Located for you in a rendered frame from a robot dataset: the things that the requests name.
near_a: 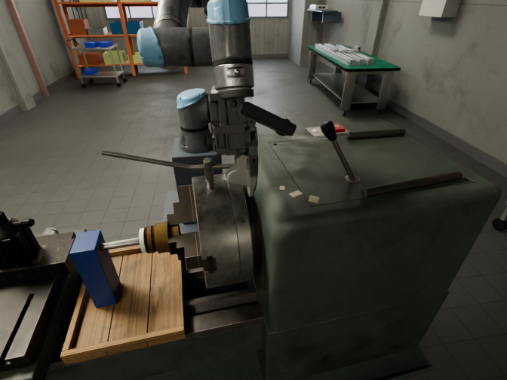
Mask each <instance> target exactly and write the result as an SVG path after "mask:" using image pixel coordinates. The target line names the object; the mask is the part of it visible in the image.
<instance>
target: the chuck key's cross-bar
mask: <svg viewBox="0 0 507 380"><path fill-rule="evenodd" d="M102 155H107V156H111V157H116V158H124V159H128V160H133V161H142V162H146V163H150V164H159V165H163V166H168V167H176V168H181V169H185V170H204V165H203V164H199V165H188V164H180V163H175V162H171V161H163V160H158V159H154V158H146V157H141V156H137V155H129V154H125V153H120V152H112V151H107V150H102ZM233 165H234V164H213V166H212V169H229V168H230V167H232V166H233Z"/></svg>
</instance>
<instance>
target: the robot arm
mask: <svg viewBox="0 0 507 380"><path fill-rule="evenodd" d="M189 8H204V14H205V16H206V17H207V23H208V27H188V18H189ZM137 45H138V50H139V54H140V58H141V60H142V62H143V64H144V65H145V66H148V67H160V68H164V67H181V66H212V67H213V71H214V86H213V87H212V89H211V93H206V91H205V89H200V88H196V89H191V90H186V91H183V92H182V93H180V94H179V95H178V96H177V108H178V114H179V120H180V129H181V131H180V138H179V148H180V150H181V151H183V152H186V153H192V154H195V153H202V152H207V151H209V150H211V149H212V148H214V151H215V152H216V153H217V155H225V154H226V155H235V157H234V161H235V163H234V165H233V166H232V167H230V168H229V169H228V170H226V172H225V176H226V178H227V179H228V181H229V182H230V183H232V184H238V185H246V186H247V191H248V195H249V197H252V196H253V195H254V192H255V190H256V188H257V176H258V163H259V161H258V149H257V148H258V136H257V128H256V126H255V124H256V122H257V123H259V124H261V125H263V126H265V127H268V128H270V129H272V130H274V131H275V132H276V133H277V134H278V135H279V136H293V134H294V132H295V130H296V128H297V126H296V125H295V124H293V123H291V122H290V120H289V119H287V118H281V117H279V116H277V115H274V114H272V113H271V112H268V111H266V110H265V109H262V108H260V107H259V106H256V105H254V104H253V103H250V102H248V101H247V102H245V98H246V97H254V89H251V88H252V87H254V71H253V61H252V49H251V37H250V17H249V10H248V4H247V1H246V0H159V1H158V7H157V11H156V15H155V21H154V25H153V28H152V27H151V26H150V27H149V28H142V29H139V30H138V33H137ZM208 123H210V128H211V132H210V129H209V126H208Z"/></svg>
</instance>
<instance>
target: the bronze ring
mask: <svg viewBox="0 0 507 380"><path fill-rule="evenodd" d="M177 235H181V233H180V225H179V224H176V225H168V223H167V220H166V221H165V222H160V223H155V225H154V226H152V225H150V226H146V227H145V228H144V230H143V238H144V244H145V248H146V252H147V253H155V252H156V251H157V252H158V253H167V252H169V253H171V252H170V248H169V244H168V240H169V237H172V236H177Z"/></svg>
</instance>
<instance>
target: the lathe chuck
mask: <svg viewBox="0 0 507 380"><path fill-rule="evenodd" d="M213 184H214V185H216V186H217V190H216V191H214V192H207V191H205V190H204V187H205V186H206V185H207V182H206V181H205V176H197V177H192V188H193V194H194V201H195V212H196V218H197V224H198V235H199V241H200V247H201V257H202V259H203V260H204V259H207V256H213V258H215V263H216V269H214V271H210V272H209V270H207V271H204V279H205V285H206V288H207V289H209V288H213V287H220V286H221V285H223V286H224V285H229V284H233V283H239V281H240V275H241V269H240V256H239V248H238V235H237V229H236V224H235V215H234V210H233V206H232V199H231V195H230V191H229V186H228V183H227V180H226V177H225V175H224V174H216V175H214V181H213Z"/></svg>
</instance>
